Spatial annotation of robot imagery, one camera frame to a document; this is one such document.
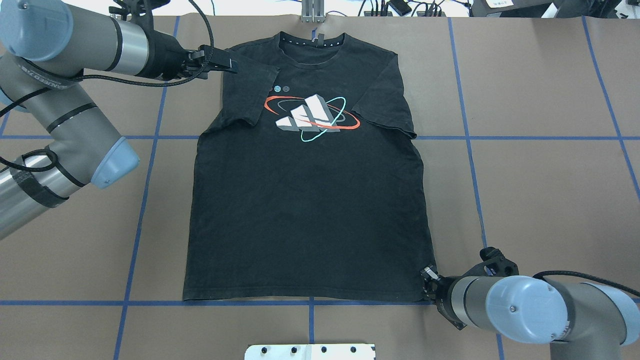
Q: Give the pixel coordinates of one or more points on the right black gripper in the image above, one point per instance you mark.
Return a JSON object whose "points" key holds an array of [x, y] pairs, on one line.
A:
{"points": [[442, 296]]}

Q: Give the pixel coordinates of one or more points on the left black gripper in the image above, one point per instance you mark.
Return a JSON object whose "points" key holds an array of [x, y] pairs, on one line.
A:
{"points": [[167, 55]]}

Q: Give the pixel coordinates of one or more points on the black graphic t-shirt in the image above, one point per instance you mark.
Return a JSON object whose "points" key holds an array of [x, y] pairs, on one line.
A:
{"points": [[307, 182]]}

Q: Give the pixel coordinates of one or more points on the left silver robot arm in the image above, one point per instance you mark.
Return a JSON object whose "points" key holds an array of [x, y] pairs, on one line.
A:
{"points": [[51, 47]]}

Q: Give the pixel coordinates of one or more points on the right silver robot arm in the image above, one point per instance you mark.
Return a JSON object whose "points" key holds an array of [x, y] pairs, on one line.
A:
{"points": [[577, 315]]}

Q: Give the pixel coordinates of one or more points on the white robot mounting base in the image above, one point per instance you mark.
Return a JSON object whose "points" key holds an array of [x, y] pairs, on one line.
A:
{"points": [[321, 351]]}

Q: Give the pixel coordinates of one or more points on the aluminium frame post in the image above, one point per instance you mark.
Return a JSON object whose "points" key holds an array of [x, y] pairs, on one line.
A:
{"points": [[313, 11]]}

